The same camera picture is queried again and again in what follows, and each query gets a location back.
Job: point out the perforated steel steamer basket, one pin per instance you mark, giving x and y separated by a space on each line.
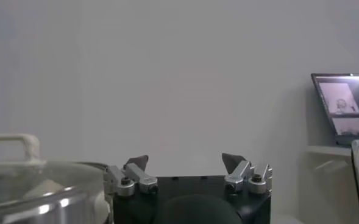
45 211

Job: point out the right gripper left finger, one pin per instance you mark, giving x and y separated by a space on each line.
133 178

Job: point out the white side table with laptop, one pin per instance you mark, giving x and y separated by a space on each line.
328 170

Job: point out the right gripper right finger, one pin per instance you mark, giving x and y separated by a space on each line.
246 176

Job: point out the white steamed baozi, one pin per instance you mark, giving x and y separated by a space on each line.
43 188

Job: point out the dark grey open laptop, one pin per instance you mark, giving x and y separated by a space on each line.
346 106

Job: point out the round glass pot lid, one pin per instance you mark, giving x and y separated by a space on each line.
30 170

